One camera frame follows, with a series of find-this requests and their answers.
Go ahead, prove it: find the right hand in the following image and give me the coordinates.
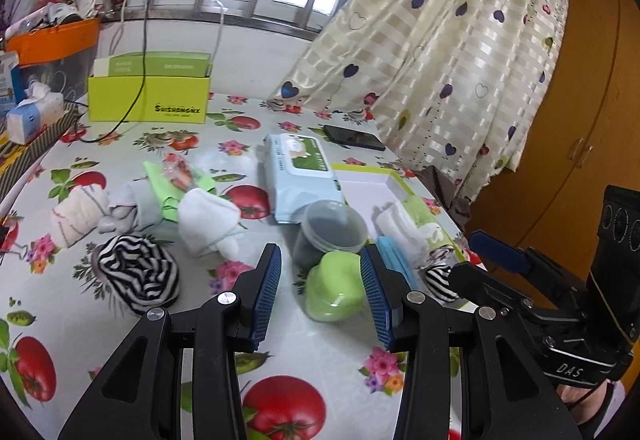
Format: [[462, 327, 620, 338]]
[[556, 380, 626, 425]]

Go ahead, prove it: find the black white striped sock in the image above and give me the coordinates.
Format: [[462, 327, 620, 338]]
[[91, 234, 180, 316]]

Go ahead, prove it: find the green microfiber cloth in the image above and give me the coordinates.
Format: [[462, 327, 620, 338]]
[[143, 161, 216, 222]]

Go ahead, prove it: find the candy wrapper packet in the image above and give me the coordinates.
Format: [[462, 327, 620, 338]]
[[162, 153, 198, 192]]

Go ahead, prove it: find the tissue pack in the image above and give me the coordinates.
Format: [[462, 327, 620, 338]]
[[6, 81, 65, 145]]

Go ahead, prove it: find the floral tomato tablecloth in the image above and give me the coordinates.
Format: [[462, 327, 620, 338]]
[[0, 90, 490, 440]]

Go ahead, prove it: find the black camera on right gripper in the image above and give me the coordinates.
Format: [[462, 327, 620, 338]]
[[587, 185, 639, 347]]

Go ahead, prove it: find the black smartphone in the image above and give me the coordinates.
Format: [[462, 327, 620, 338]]
[[323, 125, 385, 151]]

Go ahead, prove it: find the wet wipes pack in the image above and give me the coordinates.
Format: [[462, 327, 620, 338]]
[[264, 133, 343, 224]]

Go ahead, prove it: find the striped tray on side table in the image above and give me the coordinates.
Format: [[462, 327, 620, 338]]
[[0, 103, 78, 198]]

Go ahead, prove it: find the black cable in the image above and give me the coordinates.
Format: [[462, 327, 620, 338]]
[[64, 0, 166, 144]]

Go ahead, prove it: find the white folded towel in tray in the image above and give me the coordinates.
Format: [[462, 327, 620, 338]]
[[374, 201, 430, 269]]

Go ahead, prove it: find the grey white cloth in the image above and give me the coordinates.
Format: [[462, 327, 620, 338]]
[[96, 179, 163, 234]]

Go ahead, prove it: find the wooden wardrobe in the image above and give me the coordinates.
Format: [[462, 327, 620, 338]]
[[466, 0, 639, 277]]

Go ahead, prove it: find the small striped sock in tray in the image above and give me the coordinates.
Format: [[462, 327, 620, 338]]
[[423, 265, 459, 304]]

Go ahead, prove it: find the orange plastic bin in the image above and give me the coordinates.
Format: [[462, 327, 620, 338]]
[[6, 17, 101, 66]]

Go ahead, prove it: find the white striped towel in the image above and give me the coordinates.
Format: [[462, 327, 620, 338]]
[[50, 184, 110, 248]]

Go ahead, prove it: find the yellow-green shoe box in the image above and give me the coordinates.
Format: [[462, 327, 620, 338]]
[[88, 77, 209, 123]]

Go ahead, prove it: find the blue sponge cloth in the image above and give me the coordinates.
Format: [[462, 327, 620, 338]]
[[375, 236, 420, 290]]

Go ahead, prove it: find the green rolled towel in tray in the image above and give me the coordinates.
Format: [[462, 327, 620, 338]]
[[401, 195, 452, 250]]

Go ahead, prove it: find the green-rimmed white tray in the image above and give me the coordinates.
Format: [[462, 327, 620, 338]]
[[333, 163, 470, 267]]

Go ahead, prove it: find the cream heart pattern curtain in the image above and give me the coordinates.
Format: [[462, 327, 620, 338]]
[[270, 0, 568, 201]]

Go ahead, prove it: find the white cable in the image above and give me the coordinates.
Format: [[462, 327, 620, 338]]
[[207, 0, 227, 66]]

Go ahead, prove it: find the green box lid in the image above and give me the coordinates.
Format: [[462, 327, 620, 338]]
[[92, 51, 212, 78]]

